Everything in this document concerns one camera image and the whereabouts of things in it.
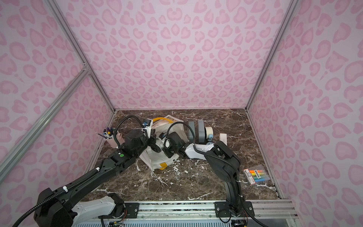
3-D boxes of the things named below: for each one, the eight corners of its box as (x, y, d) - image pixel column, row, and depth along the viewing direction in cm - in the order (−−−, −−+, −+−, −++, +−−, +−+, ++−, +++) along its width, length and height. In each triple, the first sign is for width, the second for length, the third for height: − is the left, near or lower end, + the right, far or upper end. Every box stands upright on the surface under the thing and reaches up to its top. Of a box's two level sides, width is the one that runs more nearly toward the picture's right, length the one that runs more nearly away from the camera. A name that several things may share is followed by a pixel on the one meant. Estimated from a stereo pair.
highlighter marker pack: (250, 187, 83) (251, 186, 81) (242, 170, 89) (243, 169, 87) (270, 181, 85) (272, 180, 83) (260, 165, 91) (262, 164, 89)
